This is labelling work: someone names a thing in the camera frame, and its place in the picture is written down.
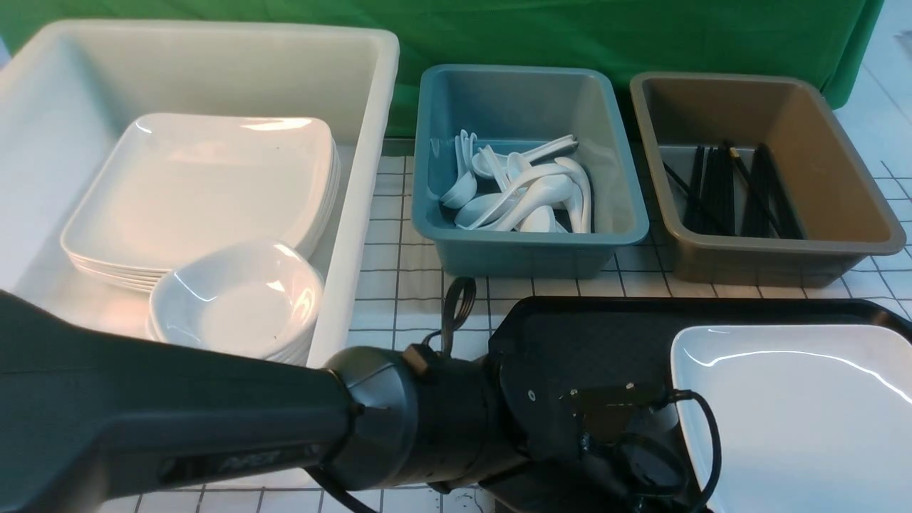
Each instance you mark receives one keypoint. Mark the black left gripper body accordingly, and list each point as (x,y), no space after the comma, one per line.
(579,453)

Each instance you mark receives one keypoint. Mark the white square rice plate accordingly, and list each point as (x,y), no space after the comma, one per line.
(811,418)

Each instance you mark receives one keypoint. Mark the white ceramic soup spoon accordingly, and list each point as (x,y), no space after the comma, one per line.
(485,210)

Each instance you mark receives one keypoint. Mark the white small bowl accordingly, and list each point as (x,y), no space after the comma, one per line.
(250,280)

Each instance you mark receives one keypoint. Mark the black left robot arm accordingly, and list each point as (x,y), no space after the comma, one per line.
(89,416)

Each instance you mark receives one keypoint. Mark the black serving tray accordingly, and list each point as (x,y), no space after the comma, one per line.
(584,340)

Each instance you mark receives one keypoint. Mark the white spoon in bin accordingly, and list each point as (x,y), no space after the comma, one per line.
(544,192)
(465,186)
(579,205)
(485,167)

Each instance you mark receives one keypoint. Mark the black chopsticks in bin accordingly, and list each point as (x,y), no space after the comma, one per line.
(727,191)

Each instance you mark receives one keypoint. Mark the stack of white bowls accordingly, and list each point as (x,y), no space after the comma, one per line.
(275,339)

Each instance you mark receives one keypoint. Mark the blue plastic bin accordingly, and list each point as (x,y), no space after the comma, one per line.
(513,109)

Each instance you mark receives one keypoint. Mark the brown plastic bin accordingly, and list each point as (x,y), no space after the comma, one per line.
(846,216)

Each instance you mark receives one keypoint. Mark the green backdrop cloth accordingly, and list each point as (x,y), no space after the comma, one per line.
(820,42)

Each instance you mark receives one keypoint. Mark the stack of white square plates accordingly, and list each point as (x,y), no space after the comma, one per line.
(179,186)

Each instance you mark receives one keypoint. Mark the large white plastic tub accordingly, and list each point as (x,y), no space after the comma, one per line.
(70,93)

